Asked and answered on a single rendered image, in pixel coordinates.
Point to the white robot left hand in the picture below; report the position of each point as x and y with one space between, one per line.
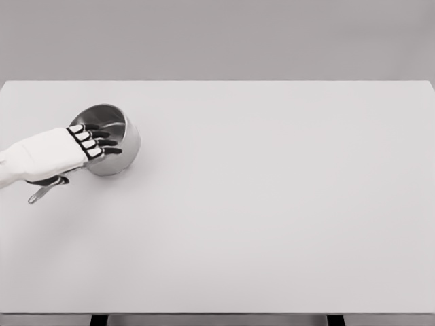
54 151

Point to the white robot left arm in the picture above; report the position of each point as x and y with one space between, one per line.
8 166

